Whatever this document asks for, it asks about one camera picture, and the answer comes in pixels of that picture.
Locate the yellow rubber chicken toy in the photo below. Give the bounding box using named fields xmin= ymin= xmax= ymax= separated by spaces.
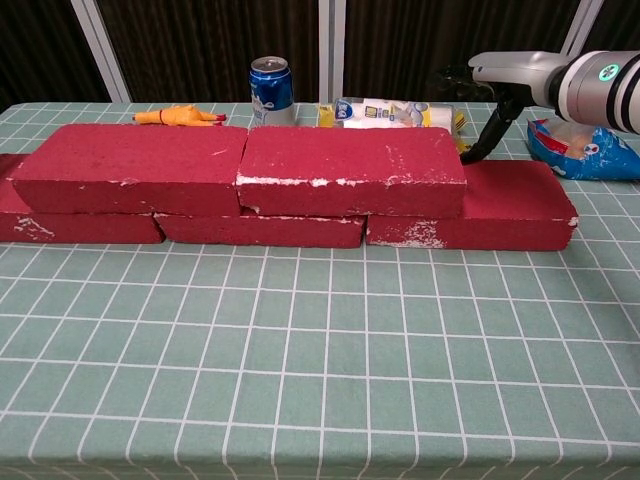
xmin=132 ymin=104 xmax=228 ymax=129

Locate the red brick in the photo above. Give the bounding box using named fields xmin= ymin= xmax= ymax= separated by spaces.
xmin=0 ymin=153 xmax=167 ymax=245
xmin=234 ymin=125 xmax=469 ymax=219
xmin=364 ymin=159 xmax=580 ymax=250
xmin=10 ymin=123 xmax=250 ymax=218
xmin=153 ymin=207 xmax=367 ymax=250

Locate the blue snack bag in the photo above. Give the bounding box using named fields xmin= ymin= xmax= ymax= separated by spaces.
xmin=527 ymin=118 xmax=640 ymax=182

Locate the green checked tablecloth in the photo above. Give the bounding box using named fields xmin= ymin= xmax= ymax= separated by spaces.
xmin=0 ymin=102 xmax=640 ymax=480

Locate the clear bag of white rolls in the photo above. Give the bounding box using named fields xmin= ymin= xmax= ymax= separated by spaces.
xmin=318 ymin=96 xmax=474 ymax=151

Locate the blue silver soda can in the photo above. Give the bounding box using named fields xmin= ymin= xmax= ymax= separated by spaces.
xmin=249 ymin=55 xmax=297 ymax=129

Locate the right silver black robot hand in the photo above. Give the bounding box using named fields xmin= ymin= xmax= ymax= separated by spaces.
xmin=427 ymin=49 xmax=571 ymax=165

